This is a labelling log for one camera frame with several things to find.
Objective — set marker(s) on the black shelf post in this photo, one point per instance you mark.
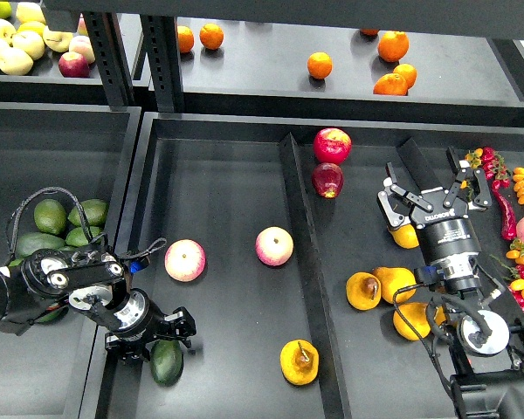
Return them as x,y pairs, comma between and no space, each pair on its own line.
105,35
161,44

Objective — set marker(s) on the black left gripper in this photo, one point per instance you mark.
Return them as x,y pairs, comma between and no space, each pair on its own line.
137,320

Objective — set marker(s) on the pink apple right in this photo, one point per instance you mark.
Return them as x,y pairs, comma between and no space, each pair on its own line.
274,246

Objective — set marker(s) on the cherry tomato cluster upper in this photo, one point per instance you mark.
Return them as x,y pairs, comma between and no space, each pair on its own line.
493,165

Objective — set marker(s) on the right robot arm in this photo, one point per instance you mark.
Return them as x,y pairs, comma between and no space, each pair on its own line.
487,352

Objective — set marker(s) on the green avocado middle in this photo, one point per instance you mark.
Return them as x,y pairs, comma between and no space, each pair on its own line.
28,243

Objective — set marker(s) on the pink apple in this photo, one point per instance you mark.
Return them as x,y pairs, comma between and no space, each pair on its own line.
274,246
184,260

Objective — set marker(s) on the orange behind right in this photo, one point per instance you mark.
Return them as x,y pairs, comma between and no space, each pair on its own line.
408,72

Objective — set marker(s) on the black centre tray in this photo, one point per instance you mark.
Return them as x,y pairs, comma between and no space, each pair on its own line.
222,180

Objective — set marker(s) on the yellow apple front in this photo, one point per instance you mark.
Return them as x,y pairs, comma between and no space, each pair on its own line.
15,61

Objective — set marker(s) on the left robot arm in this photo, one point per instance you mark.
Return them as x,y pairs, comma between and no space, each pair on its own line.
94,281

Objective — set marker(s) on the black tray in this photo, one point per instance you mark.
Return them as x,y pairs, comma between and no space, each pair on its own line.
222,180
46,372

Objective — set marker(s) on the yellow pear with brown end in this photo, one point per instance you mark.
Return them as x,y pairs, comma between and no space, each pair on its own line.
363,291

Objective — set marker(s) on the red chili pepper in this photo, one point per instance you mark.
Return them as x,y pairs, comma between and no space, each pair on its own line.
508,220

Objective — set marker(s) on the cherry tomato cluster lower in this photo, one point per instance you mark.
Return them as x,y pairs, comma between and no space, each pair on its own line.
513,264

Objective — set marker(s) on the orange far left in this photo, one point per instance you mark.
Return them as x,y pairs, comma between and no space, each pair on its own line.
186,39

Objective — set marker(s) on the black left tray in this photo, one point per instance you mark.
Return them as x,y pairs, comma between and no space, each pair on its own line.
46,372

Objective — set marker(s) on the black shelf post right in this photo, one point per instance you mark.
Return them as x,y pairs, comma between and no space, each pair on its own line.
161,44

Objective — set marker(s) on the bright red apple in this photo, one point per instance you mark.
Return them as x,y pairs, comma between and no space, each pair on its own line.
332,145

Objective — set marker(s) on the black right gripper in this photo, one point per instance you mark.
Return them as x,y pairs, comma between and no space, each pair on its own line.
445,234

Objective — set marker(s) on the orange middle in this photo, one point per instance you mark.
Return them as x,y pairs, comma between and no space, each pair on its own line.
319,65

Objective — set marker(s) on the dark green avocado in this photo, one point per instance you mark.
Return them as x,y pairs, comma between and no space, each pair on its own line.
166,362

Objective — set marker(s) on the green avocado upper left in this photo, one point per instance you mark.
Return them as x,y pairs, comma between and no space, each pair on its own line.
50,217

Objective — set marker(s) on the black shelf post left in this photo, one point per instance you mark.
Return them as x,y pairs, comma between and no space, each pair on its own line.
105,35

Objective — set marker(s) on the large orange upper right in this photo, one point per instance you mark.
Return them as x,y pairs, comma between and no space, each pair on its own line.
393,46

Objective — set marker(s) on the pink apple left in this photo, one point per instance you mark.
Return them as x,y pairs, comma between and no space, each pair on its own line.
184,260

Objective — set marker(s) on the dark red apple on shelf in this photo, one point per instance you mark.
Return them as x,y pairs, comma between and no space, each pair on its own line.
73,65

